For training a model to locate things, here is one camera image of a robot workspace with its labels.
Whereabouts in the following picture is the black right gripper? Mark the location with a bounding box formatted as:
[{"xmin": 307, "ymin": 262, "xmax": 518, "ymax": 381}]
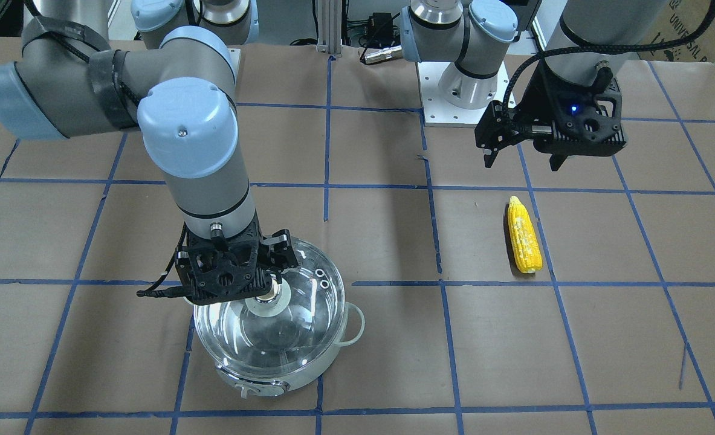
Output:
[{"xmin": 254, "ymin": 229, "xmax": 300, "ymax": 285}]

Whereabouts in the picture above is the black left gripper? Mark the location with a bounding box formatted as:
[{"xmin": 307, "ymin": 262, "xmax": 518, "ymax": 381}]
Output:
[{"xmin": 475, "ymin": 63, "xmax": 626, "ymax": 172}]

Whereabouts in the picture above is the glass pot lid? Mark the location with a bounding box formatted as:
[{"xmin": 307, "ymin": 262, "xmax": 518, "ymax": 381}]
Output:
[{"xmin": 193, "ymin": 237, "xmax": 345, "ymax": 370}]

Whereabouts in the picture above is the yellow corn cob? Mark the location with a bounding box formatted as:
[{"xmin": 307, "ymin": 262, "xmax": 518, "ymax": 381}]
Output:
[{"xmin": 506, "ymin": 196, "xmax": 543, "ymax": 274}]

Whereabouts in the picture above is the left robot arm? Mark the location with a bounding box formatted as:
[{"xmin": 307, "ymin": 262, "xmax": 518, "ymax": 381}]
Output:
[{"xmin": 400, "ymin": 1, "xmax": 665, "ymax": 171}]

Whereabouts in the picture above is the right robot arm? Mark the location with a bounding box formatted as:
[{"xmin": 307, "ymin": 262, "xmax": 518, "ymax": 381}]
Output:
[{"xmin": 0, "ymin": 1, "xmax": 297, "ymax": 294}]

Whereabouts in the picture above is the pale green steel pot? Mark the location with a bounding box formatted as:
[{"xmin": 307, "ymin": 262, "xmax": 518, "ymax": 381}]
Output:
[{"xmin": 192, "ymin": 237, "xmax": 366, "ymax": 401}]

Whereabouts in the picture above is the black power adapter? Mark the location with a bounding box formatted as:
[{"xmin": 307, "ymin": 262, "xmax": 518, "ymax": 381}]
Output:
[{"xmin": 366, "ymin": 12, "xmax": 393, "ymax": 39}]

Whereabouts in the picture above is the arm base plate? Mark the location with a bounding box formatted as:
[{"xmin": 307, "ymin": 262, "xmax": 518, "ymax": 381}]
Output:
[{"xmin": 417, "ymin": 62, "xmax": 509, "ymax": 127}]

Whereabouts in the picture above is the aluminium frame post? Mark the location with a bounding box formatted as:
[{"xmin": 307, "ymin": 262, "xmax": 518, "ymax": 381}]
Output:
[{"xmin": 315, "ymin": 1, "xmax": 344, "ymax": 58}]

